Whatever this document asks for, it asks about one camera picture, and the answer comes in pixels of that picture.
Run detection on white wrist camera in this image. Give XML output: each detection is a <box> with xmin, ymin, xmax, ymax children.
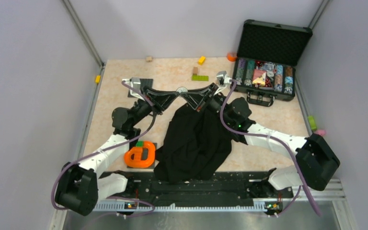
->
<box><xmin>122</xmin><ymin>77</ymin><xmax>141</xmax><ymax>92</ymax></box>
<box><xmin>216</xmin><ymin>70</ymin><xmax>235</xmax><ymax>87</ymax></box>

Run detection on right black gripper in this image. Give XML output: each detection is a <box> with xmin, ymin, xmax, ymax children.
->
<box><xmin>181</xmin><ymin>82</ymin><xmax>235</xmax><ymax>125</ymax></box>

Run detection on yellow block on rail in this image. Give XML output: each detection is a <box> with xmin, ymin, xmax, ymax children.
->
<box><xmin>95</xmin><ymin>75</ymin><xmax>101</xmax><ymax>84</ymax></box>

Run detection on small green lego block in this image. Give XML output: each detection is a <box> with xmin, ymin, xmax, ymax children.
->
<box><xmin>136</xmin><ymin>141</ymin><xmax>144</xmax><ymax>147</ymax></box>

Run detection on black poker chip case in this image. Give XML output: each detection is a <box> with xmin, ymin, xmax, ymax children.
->
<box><xmin>232</xmin><ymin>19</ymin><xmax>313</xmax><ymax>107</ymax></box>

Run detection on black garment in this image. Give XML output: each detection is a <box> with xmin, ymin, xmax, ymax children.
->
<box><xmin>154</xmin><ymin>104</ymin><xmax>239</xmax><ymax>183</ymax></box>

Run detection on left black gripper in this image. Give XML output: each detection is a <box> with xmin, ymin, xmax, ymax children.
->
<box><xmin>130</xmin><ymin>86</ymin><xmax>180</xmax><ymax>127</ymax></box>

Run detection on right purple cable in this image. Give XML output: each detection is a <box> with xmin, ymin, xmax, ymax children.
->
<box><xmin>219</xmin><ymin>79</ymin><xmax>322</xmax><ymax>218</ymax></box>

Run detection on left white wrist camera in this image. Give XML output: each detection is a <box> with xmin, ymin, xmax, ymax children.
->
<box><xmin>122</xmin><ymin>77</ymin><xmax>141</xmax><ymax>92</ymax></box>

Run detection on green lego brick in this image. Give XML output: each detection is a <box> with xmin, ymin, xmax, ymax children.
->
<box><xmin>191</xmin><ymin>75</ymin><xmax>209</xmax><ymax>81</ymax></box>

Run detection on green and pink toys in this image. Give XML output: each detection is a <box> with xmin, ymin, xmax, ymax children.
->
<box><xmin>307</xmin><ymin>115</ymin><xmax>326</xmax><ymax>136</ymax></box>

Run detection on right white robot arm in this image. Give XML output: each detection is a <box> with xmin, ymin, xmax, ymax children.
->
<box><xmin>177</xmin><ymin>83</ymin><xmax>340</xmax><ymax>197</ymax></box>

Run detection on dark grey lego baseplate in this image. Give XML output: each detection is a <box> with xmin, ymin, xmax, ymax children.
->
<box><xmin>131</xmin><ymin>78</ymin><xmax>154</xmax><ymax>91</ymax></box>

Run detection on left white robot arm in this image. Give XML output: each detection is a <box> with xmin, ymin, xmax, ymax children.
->
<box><xmin>51</xmin><ymin>81</ymin><xmax>188</xmax><ymax>216</ymax></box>

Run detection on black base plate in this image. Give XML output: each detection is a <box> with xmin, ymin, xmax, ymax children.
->
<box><xmin>117</xmin><ymin>172</ymin><xmax>294</xmax><ymax>207</ymax></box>

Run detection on orange plastic chain link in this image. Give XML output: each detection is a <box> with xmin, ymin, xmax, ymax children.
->
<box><xmin>124</xmin><ymin>141</ymin><xmax>157</xmax><ymax>169</ymax></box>

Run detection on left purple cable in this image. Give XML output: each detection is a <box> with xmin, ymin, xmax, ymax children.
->
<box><xmin>50</xmin><ymin>80</ymin><xmax>158</xmax><ymax>219</ymax></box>

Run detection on purple cable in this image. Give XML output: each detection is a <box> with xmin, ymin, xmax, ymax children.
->
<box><xmin>219</xmin><ymin>79</ymin><xmax>322</xmax><ymax>218</ymax></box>
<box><xmin>50</xmin><ymin>80</ymin><xmax>158</xmax><ymax>219</ymax></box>

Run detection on small grey baseplate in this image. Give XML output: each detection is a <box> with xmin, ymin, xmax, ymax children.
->
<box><xmin>126</xmin><ymin>142</ymin><xmax>158</xmax><ymax>170</ymax></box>

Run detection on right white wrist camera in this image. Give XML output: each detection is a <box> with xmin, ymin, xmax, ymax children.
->
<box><xmin>216</xmin><ymin>70</ymin><xmax>235</xmax><ymax>87</ymax></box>

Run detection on yellow lego brick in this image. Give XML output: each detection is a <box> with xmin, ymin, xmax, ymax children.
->
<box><xmin>197</xmin><ymin>56</ymin><xmax>206</xmax><ymax>65</ymax></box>

